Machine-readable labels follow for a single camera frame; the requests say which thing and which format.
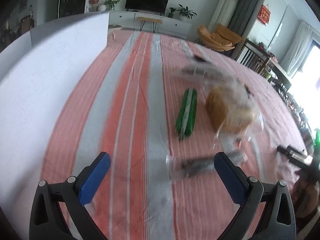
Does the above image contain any bagged bread loaf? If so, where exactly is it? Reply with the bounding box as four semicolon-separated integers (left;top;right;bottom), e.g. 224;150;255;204
176;62;265;138

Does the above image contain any green striped snack packet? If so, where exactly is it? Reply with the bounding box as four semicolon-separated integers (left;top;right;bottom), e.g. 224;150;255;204
175;88;197;141

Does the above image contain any cluttered wooden side table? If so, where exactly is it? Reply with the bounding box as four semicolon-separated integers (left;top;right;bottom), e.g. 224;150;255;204
262;43;319;153

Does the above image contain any dark wooden chair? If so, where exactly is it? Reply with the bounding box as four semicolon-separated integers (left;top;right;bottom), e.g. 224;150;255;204
236;39;271;75

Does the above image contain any striped pink grey tablecloth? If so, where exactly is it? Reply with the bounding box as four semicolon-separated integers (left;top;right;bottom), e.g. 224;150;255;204
41;30;305;239

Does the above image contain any white cardboard storage box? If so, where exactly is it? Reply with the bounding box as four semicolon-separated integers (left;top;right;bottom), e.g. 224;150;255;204
0;11;111;221

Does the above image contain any orange lounge chair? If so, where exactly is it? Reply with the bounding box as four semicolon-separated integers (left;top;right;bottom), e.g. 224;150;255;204
197;23;242;52

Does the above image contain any small wooden stool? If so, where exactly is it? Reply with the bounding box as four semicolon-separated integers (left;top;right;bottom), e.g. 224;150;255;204
137;17;163;33

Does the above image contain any red flower vase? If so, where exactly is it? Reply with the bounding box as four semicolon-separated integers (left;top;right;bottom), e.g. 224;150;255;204
88;0;100;12

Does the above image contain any white tv cabinet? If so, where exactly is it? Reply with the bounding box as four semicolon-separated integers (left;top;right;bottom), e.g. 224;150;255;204
109;11;192;40

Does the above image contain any leafy plant white pot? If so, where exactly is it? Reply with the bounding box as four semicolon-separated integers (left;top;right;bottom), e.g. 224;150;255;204
176;4;197;22

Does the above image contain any green potted plant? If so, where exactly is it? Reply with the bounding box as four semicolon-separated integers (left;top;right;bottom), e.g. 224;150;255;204
104;0;120;10

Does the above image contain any small potted plant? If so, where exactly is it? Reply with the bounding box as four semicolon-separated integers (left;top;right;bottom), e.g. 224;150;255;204
168;7;176;18

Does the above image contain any black flat television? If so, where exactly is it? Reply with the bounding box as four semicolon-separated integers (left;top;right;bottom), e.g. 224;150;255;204
125;0;169;14

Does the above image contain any red wall hanging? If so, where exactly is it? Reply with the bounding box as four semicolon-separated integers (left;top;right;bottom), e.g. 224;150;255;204
257;5;271;25

